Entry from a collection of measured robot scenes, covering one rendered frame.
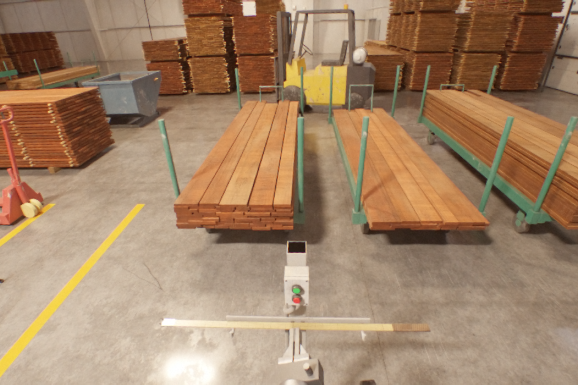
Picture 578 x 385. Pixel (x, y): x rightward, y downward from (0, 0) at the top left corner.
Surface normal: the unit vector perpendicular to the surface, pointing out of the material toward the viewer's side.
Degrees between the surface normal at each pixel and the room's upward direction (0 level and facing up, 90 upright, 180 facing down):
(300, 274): 0
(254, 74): 90
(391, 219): 0
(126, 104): 90
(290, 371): 18
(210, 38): 90
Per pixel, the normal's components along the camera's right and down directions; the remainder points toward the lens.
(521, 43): -0.04, 0.49
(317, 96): -0.26, 0.47
